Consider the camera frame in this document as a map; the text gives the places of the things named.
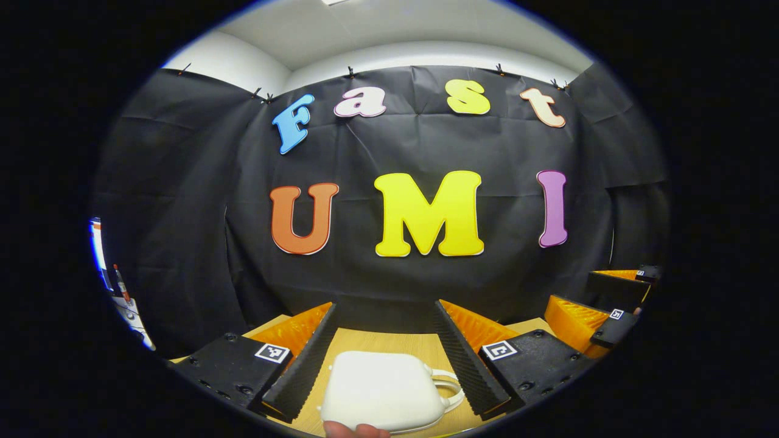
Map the black backdrop cloth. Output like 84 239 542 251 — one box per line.
91 61 670 360

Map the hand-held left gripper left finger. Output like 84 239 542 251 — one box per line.
173 301 341 425

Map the white and blue panel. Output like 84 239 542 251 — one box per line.
89 217 156 352

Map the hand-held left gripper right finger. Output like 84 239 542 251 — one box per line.
433 299 596 422

